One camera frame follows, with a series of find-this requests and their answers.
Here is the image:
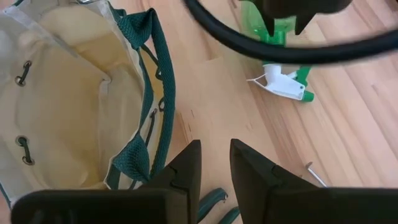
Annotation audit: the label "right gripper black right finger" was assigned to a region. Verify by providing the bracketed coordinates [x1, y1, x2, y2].
[229, 138, 398, 224]

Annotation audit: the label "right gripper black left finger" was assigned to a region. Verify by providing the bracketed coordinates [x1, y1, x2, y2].
[11, 139, 203, 224]

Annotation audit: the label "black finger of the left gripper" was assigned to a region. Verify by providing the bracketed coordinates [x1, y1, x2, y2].
[293, 14, 315, 36]
[262, 13, 276, 38]

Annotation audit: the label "green handled pruning shears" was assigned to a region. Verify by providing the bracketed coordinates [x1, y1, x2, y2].
[197, 187, 242, 224]

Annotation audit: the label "small fan rake wooden handle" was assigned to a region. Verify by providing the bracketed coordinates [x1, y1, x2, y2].
[304, 161, 328, 189]

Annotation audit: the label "green spray bottle white head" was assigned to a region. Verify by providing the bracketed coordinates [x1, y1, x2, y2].
[239, 0, 316, 104]

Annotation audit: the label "beige green gardening bag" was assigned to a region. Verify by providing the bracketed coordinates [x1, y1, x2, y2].
[0, 0, 177, 207]

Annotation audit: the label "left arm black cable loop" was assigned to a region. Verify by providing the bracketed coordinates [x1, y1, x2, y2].
[182, 0, 398, 66]

